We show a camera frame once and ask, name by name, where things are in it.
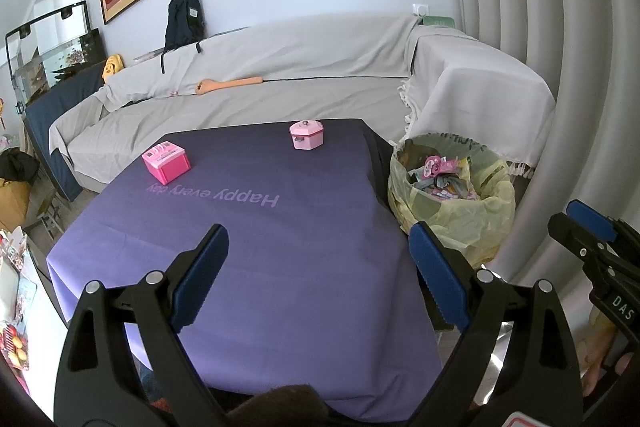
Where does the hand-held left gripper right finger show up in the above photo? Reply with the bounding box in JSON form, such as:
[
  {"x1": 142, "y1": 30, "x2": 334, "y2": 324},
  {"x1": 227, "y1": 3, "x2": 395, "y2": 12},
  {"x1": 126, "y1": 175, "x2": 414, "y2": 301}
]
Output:
[{"x1": 409, "y1": 221, "x2": 585, "y2": 427}]

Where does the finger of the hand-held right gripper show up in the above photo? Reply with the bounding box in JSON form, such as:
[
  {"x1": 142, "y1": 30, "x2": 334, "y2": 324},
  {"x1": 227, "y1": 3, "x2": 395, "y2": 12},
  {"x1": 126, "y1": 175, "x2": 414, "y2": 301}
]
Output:
[
  {"x1": 547, "y1": 213, "x2": 608, "y2": 280},
  {"x1": 566, "y1": 200, "x2": 632, "y2": 258}
]

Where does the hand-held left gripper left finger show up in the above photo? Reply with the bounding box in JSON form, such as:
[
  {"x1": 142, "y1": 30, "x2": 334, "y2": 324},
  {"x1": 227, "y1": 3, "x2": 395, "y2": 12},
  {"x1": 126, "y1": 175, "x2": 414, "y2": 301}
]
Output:
[{"x1": 54, "y1": 223, "x2": 231, "y2": 427}]

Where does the bin with yellow bag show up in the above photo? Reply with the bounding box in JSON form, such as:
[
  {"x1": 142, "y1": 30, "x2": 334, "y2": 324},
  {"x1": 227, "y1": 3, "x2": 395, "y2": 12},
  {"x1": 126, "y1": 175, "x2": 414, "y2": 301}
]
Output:
[{"x1": 387, "y1": 133, "x2": 517, "y2": 268}]

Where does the torn pink toy packaging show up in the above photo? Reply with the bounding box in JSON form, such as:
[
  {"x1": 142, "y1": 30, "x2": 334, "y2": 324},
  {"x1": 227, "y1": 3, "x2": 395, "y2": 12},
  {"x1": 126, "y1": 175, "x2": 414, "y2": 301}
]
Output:
[{"x1": 422, "y1": 155, "x2": 458, "y2": 178}]

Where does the person's right hand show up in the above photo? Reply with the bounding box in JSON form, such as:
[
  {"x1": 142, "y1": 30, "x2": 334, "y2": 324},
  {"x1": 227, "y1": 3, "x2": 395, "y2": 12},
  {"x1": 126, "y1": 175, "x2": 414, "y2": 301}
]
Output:
[{"x1": 582, "y1": 309, "x2": 630, "y2": 400}]

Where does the purple tablecloth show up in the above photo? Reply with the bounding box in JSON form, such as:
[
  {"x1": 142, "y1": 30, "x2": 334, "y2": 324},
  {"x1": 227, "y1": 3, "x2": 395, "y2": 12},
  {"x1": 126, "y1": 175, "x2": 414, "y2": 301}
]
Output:
[{"x1": 46, "y1": 118, "x2": 446, "y2": 425}]

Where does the pink toy stove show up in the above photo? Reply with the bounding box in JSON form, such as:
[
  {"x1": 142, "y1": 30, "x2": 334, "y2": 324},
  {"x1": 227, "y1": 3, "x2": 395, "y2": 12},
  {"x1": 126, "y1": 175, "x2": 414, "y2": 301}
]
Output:
[{"x1": 141, "y1": 143, "x2": 192, "y2": 186}]

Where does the brown fuzzy object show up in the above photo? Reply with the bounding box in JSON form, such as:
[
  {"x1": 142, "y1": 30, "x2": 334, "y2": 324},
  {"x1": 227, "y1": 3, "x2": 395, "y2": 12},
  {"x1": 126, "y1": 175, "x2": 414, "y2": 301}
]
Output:
[{"x1": 220, "y1": 384, "x2": 326, "y2": 427}]

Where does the small grey step stool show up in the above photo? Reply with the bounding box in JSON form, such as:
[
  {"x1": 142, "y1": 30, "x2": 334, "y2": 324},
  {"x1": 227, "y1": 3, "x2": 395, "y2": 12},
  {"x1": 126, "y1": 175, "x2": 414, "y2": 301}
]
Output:
[{"x1": 37, "y1": 207, "x2": 66, "y2": 240}]

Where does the pink toy pot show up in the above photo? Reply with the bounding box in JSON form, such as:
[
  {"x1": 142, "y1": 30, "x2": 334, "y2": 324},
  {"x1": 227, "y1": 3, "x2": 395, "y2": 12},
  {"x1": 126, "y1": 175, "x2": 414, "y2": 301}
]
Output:
[{"x1": 289, "y1": 119, "x2": 326, "y2": 152}]

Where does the orange back scratcher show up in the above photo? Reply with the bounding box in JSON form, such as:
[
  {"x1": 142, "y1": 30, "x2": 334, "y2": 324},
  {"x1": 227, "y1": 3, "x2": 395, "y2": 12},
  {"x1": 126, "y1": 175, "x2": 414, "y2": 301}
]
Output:
[{"x1": 195, "y1": 77, "x2": 264, "y2": 96}]

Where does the fruit print packet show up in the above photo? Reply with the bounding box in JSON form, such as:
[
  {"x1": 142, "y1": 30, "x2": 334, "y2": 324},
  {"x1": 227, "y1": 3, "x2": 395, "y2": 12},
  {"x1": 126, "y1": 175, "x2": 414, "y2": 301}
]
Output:
[{"x1": 0, "y1": 324, "x2": 31, "y2": 370}]

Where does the yellow cardboard box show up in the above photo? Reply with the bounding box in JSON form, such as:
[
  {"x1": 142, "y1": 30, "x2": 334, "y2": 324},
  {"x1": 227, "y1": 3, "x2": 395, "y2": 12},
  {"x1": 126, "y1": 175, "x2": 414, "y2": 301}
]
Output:
[{"x1": 0, "y1": 179, "x2": 32, "y2": 233}]

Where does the grey covered sofa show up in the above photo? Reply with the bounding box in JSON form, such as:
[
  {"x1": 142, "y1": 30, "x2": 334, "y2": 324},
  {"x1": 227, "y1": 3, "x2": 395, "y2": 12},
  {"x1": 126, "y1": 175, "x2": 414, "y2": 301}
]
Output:
[{"x1": 48, "y1": 13, "x2": 557, "y2": 195}]

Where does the grey white curtain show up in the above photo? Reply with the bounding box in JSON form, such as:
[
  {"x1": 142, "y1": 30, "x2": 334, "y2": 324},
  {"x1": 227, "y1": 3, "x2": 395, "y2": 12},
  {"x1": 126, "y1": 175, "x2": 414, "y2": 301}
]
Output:
[{"x1": 442, "y1": 0, "x2": 640, "y2": 288}]

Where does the black jacket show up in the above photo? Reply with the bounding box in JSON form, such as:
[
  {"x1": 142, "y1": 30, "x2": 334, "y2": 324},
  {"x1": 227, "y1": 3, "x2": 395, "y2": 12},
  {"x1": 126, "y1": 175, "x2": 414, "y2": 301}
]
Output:
[{"x1": 0, "y1": 150, "x2": 41, "y2": 182}]

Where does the dark blue cloth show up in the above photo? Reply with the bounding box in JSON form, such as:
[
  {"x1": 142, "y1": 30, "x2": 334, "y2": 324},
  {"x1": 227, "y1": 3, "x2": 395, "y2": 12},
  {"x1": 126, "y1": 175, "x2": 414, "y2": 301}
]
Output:
[{"x1": 22, "y1": 62, "x2": 108, "y2": 202}]

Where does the yellow plush toy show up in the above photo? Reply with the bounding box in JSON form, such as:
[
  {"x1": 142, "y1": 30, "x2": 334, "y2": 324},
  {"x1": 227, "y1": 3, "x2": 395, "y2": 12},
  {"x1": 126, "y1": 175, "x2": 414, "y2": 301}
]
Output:
[{"x1": 102, "y1": 54, "x2": 124, "y2": 84}]

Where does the black backpack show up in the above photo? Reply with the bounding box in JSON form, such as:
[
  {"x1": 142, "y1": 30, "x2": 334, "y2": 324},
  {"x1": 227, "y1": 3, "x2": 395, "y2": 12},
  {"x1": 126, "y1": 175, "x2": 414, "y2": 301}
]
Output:
[{"x1": 160, "y1": 0, "x2": 207, "y2": 75}]

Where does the glass fish tank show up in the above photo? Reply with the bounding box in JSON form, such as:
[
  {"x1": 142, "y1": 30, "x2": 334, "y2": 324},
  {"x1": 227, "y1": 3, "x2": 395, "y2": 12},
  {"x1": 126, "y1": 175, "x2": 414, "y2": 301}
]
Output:
[{"x1": 5, "y1": 0, "x2": 108, "y2": 108}]

